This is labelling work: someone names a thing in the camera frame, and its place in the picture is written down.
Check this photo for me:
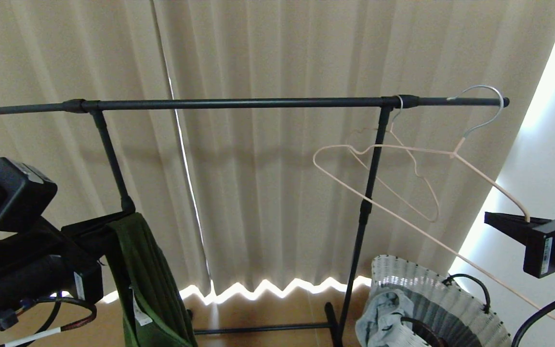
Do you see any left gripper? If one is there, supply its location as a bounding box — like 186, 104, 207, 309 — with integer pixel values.
0, 212, 131, 340

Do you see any green long-sleeved shirt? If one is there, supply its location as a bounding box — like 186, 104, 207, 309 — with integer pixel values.
106, 212, 199, 347

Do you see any pink clothes hanger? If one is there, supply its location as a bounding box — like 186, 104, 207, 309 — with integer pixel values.
345, 95, 441, 224
313, 85, 555, 322

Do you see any white laundry basket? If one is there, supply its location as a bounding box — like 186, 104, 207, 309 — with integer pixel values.
367, 254, 513, 347

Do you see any black clothes rack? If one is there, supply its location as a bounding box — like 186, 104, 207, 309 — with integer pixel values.
0, 95, 510, 347

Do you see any pale blue-grey garment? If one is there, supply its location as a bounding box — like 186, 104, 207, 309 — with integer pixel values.
355, 288, 416, 347

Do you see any beige curtain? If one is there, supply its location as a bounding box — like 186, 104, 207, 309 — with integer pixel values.
0, 0, 555, 305

